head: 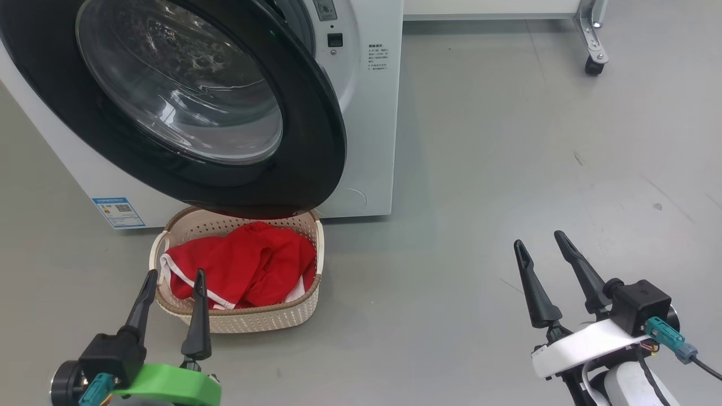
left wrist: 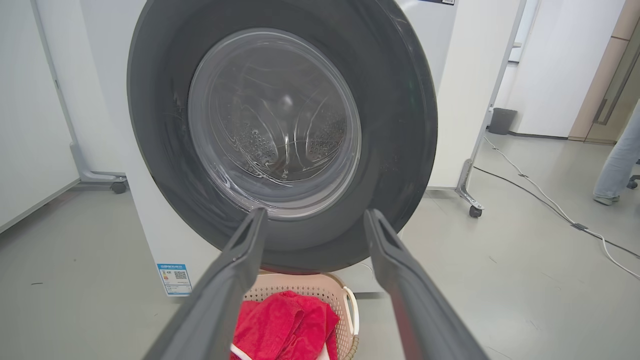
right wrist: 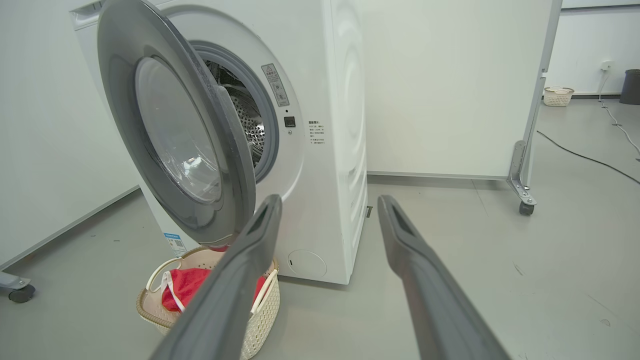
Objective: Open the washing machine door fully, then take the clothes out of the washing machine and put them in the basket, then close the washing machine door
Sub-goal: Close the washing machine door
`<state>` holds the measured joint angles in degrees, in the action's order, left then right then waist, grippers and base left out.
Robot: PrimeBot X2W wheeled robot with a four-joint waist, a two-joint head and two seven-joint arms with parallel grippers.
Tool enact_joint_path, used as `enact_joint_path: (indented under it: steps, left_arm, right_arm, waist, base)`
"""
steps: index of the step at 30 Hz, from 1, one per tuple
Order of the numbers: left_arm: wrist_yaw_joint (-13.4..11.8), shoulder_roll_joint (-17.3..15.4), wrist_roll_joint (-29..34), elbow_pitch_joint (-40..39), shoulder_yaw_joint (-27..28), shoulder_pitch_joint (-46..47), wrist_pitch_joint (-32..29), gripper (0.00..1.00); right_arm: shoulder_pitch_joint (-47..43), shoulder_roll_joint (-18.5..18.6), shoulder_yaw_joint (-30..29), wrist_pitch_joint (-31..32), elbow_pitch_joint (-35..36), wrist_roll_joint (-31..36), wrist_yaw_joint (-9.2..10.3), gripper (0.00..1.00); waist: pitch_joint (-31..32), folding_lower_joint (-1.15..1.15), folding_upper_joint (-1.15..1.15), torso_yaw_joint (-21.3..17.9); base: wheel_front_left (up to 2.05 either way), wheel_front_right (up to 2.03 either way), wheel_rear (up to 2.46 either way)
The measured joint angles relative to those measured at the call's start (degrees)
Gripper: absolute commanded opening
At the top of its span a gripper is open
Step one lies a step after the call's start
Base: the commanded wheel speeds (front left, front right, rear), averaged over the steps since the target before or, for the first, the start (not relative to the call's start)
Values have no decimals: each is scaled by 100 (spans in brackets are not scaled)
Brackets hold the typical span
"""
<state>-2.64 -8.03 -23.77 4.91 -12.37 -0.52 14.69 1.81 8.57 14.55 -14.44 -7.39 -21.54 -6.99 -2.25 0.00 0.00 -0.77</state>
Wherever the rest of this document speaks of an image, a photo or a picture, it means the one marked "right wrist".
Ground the blue white energy label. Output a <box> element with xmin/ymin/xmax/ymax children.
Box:
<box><xmin>164</xmin><ymin>232</ymin><xmax>188</xmax><ymax>257</ymax></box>

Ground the black floor cable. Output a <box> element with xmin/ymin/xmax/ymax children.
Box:
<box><xmin>536</xmin><ymin>130</ymin><xmax>640</xmax><ymax>186</ymax></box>

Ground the small cream basket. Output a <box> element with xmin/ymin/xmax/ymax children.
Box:
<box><xmin>543</xmin><ymin>86</ymin><xmax>575</xmax><ymax>107</ymax></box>

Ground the cream perforated laundry basket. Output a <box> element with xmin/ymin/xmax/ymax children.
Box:
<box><xmin>136</xmin><ymin>246</ymin><xmax>281</xmax><ymax>360</ymax></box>

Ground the red garment with white trim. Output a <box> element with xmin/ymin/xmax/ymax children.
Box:
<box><xmin>161</xmin><ymin>245</ymin><xmax>268</xmax><ymax>313</ymax></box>

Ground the stainless steel washing machine drum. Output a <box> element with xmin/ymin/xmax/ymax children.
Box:
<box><xmin>205</xmin><ymin>60</ymin><xmax>266</xmax><ymax>168</ymax></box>

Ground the white wheeled partition panel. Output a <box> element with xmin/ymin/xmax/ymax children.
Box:
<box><xmin>0</xmin><ymin>0</ymin><xmax>141</xmax><ymax>304</ymax></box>
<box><xmin>350</xmin><ymin>0</ymin><xmax>563</xmax><ymax>217</ymax></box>

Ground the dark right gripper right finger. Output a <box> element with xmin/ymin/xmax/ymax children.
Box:
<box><xmin>377</xmin><ymin>195</ymin><xmax>511</xmax><ymax>360</ymax></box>

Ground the white floor cable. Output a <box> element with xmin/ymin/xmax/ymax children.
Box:
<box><xmin>598</xmin><ymin>61</ymin><xmax>640</xmax><ymax>161</ymax></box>

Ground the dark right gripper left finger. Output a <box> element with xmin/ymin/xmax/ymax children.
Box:
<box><xmin>150</xmin><ymin>194</ymin><xmax>283</xmax><ymax>360</ymax></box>

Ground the round black glass washer door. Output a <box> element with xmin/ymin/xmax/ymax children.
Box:
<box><xmin>96</xmin><ymin>0</ymin><xmax>257</xmax><ymax>247</ymax></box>

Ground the dark waste bin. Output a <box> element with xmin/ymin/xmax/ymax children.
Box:
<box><xmin>619</xmin><ymin>69</ymin><xmax>640</xmax><ymax>106</ymax></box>

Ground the white front-load washing machine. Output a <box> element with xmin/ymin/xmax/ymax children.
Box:
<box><xmin>70</xmin><ymin>0</ymin><xmax>368</xmax><ymax>286</ymax></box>

